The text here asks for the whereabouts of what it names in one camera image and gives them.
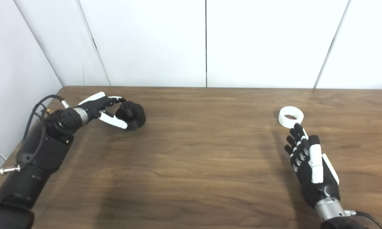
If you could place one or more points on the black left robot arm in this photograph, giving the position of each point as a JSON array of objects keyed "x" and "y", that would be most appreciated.
[{"x": 38, "y": 159}]

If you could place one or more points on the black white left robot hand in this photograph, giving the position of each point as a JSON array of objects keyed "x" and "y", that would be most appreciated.
[{"x": 94, "y": 106}]

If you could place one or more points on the round black plastic part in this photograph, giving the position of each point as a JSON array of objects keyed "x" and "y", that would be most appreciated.
[{"x": 135, "y": 119}]

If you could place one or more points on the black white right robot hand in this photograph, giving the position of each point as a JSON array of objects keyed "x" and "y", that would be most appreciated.
[{"x": 318, "y": 187}]

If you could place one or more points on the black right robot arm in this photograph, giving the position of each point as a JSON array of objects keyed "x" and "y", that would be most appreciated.
[{"x": 329, "y": 210}]

